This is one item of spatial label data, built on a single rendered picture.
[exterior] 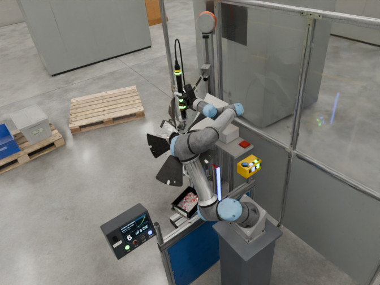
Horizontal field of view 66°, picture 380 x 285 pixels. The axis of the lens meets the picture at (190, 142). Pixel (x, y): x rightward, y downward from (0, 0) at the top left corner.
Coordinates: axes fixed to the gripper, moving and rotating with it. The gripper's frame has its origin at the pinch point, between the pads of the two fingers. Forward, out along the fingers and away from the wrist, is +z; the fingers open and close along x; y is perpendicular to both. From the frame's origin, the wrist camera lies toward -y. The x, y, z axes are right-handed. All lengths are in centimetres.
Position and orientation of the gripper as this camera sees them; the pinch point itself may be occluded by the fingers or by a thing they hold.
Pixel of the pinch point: (177, 90)
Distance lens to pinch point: 200.3
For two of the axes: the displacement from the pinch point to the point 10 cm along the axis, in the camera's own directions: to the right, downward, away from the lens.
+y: 1.0, 7.9, 6.0
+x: 7.9, -4.3, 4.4
